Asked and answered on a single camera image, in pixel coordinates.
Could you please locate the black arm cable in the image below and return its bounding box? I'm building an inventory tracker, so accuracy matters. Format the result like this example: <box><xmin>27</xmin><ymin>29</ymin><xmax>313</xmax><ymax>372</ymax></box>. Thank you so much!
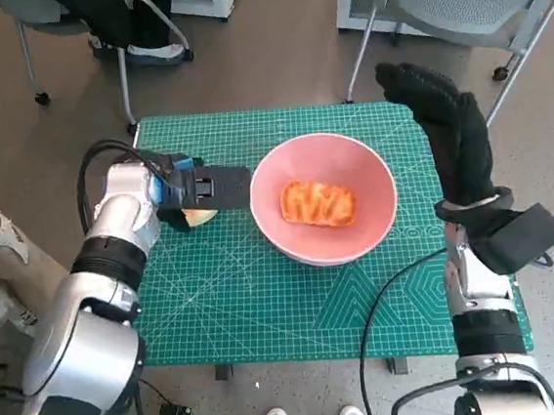
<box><xmin>348</xmin><ymin>247</ymin><xmax>463</xmax><ymax>415</ymax></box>
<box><xmin>71</xmin><ymin>133</ymin><xmax>182</xmax><ymax>237</ymax></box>

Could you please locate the long braided toy bread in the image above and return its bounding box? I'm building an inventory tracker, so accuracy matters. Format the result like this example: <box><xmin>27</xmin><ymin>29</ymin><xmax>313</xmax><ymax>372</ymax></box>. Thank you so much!
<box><xmin>277</xmin><ymin>174</ymin><xmax>359</xmax><ymax>231</ymax></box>

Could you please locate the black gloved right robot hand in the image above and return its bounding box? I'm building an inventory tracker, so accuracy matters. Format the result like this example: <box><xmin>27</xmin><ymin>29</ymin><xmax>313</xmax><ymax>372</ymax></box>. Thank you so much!
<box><xmin>373</xmin><ymin>54</ymin><xmax>498</xmax><ymax>213</ymax></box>

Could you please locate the round toy bread bun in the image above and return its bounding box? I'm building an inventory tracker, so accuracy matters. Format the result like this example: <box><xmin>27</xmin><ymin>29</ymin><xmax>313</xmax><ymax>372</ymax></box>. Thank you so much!
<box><xmin>181</xmin><ymin>205</ymin><xmax>221</xmax><ymax>229</ymax></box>

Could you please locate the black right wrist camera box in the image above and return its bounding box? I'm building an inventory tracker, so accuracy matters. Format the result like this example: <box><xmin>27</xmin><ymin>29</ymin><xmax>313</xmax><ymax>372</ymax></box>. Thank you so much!
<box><xmin>468</xmin><ymin>200</ymin><xmax>554</xmax><ymax>277</ymax></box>

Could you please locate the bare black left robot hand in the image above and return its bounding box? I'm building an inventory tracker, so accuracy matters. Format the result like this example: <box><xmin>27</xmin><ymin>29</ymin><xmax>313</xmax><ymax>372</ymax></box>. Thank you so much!
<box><xmin>151</xmin><ymin>147</ymin><xmax>221</xmax><ymax>237</ymax></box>

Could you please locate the seated person in black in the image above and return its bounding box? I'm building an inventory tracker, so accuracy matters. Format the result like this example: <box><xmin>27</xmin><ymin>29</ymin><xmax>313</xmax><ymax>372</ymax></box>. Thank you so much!
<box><xmin>0</xmin><ymin>0</ymin><xmax>189</xmax><ymax>83</ymax></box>

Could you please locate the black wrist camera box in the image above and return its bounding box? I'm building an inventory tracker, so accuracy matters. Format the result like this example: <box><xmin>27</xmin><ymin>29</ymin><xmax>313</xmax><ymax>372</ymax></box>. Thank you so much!
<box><xmin>468</xmin><ymin>200</ymin><xmax>554</xmax><ymax>277</ymax></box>
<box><xmin>182</xmin><ymin>162</ymin><xmax>255</xmax><ymax>216</ymax></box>

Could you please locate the green cutting mat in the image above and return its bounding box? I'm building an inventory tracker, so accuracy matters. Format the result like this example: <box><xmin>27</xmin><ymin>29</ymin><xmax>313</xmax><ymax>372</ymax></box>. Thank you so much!
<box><xmin>113</xmin><ymin>81</ymin><xmax>534</xmax><ymax>387</ymax></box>

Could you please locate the grey chair with person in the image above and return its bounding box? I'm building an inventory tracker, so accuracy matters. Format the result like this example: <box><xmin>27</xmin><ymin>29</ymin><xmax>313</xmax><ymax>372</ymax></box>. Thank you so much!
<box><xmin>0</xmin><ymin>0</ymin><xmax>201</xmax><ymax>145</ymax></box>

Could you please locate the pink bowl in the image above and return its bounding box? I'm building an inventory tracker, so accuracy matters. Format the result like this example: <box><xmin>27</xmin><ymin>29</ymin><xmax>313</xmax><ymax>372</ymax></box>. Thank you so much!
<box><xmin>243</xmin><ymin>126</ymin><xmax>405</xmax><ymax>274</ymax></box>

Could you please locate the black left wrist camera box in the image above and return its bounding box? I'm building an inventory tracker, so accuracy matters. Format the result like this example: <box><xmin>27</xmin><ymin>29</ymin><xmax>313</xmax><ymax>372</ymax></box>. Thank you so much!
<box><xmin>182</xmin><ymin>162</ymin><xmax>255</xmax><ymax>216</ymax></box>

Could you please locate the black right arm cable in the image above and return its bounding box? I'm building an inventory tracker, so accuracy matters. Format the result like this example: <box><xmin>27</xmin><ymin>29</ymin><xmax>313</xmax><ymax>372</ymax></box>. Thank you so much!
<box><xmin>348</xmin><ymin>247</ymin><xmax>463</xmax><ymax>415</ymax></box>

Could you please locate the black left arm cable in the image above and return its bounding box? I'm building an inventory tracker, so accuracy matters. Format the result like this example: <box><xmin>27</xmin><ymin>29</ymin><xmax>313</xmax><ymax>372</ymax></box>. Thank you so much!
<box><xmin>71</xmin><ymin>133</ymin><xmax>182</xmax><ymax>237</ymax></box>

